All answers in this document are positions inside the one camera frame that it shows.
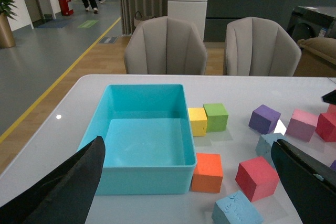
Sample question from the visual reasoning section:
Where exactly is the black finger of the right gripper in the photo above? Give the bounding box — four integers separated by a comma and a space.
322, 90, 336, 104

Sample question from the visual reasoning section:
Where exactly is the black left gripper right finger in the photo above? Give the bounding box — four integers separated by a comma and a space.
271, 139, 335, 223

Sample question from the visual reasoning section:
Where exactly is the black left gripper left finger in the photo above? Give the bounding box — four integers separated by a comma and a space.
1, 136, 106, 223

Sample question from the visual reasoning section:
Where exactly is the blue foam block cracked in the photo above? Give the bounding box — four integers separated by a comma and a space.
212, 190, 264, 224

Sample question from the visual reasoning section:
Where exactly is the pink plastic bin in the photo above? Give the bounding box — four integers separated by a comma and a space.
327, 104, 336, 113

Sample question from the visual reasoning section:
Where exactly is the purple foam block near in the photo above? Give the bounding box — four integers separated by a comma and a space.
330, 160, 336, 171

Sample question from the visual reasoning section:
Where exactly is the purple foam block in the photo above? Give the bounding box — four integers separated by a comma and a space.
248, 104, 281, 134
330, 160, 336, 171

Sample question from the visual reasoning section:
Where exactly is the dark red foam block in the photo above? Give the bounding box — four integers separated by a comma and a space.
316, 113, 335, 142

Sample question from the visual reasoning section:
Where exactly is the pink foam block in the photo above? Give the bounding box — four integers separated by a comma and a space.
286, 109, 318, 142

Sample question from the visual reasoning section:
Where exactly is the brown cushion seat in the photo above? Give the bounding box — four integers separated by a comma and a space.
294, 37, 335, 77

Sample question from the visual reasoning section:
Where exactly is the red foam block front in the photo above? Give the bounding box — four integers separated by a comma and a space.
235, 156, 279, 202

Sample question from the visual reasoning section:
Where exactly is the purple foam block far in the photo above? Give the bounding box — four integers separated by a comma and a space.
248, 104, 281, 134

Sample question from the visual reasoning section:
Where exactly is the black appliance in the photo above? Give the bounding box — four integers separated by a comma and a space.
287, 6, 335, 42

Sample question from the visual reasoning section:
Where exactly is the right beige chair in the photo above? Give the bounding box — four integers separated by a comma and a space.
223, 17, 301, 77

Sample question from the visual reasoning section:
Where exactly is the beige chair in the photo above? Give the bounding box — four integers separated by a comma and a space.
223, 17, 301, 77
124, 16, 208, 75

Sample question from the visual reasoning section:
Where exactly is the orange foam block near bin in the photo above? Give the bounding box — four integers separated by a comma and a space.
191, 153, 224, 193

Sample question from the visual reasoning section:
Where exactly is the cyan plastic bin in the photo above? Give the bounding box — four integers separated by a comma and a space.
80, 84, 197, 195

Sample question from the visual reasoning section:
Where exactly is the green foam block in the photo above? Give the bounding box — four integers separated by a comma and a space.
203, 103, 228, 132

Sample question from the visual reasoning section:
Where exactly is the yellow foam block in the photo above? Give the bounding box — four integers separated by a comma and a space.
188, 108, 208, 136

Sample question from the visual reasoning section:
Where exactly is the dark counter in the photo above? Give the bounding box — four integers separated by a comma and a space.
204, 0, 335, 42

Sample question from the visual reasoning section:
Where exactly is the potted plant gold pot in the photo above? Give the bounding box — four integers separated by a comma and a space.
1, 0, 17, 49

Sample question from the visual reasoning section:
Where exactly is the left beige chair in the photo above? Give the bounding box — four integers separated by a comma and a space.
124, 16, 208, 75

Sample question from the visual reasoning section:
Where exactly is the red cabinet box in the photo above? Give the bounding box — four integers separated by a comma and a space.
58, 0, 74, 16

